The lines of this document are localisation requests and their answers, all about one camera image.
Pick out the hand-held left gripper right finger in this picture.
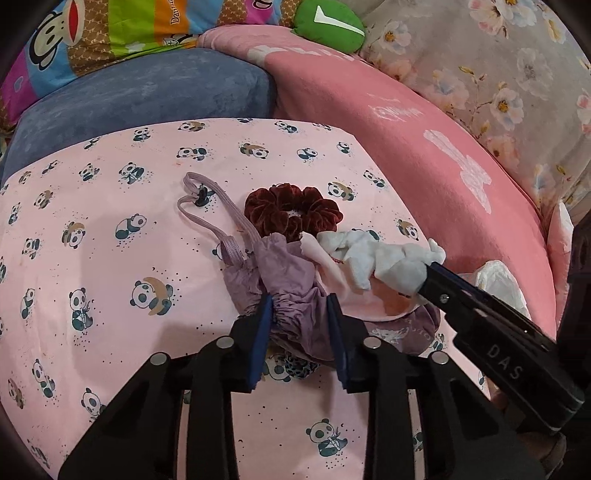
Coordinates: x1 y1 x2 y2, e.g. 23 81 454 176
326 295 546 480

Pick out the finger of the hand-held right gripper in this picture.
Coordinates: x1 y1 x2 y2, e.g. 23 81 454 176
417 262 586 432

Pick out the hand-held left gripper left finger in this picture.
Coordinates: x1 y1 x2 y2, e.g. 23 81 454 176
58 294 274 480

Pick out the bin with white plastic liner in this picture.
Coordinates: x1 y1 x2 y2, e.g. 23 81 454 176
466 259 529 319

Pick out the purple drawstring bag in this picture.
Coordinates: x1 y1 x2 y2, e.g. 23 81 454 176
178 172 441 367

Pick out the pale pink cloth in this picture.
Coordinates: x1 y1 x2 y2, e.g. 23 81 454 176
302 240 423 321

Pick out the pale pink pillow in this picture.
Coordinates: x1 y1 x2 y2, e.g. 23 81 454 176
547 200 575 289

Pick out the dark red velvet scrunchie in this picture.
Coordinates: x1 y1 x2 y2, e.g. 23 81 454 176
244 185 343 243

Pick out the pink blanket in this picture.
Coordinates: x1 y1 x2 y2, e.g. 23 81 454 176
196 25 571 333

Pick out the blue velvet cushion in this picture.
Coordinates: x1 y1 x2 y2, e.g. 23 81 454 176
0 48 278 185

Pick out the green cushion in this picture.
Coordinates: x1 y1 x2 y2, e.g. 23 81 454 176
294 0 366 54

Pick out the striped monkey print cushion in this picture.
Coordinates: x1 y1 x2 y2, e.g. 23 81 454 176
0 0 305 130

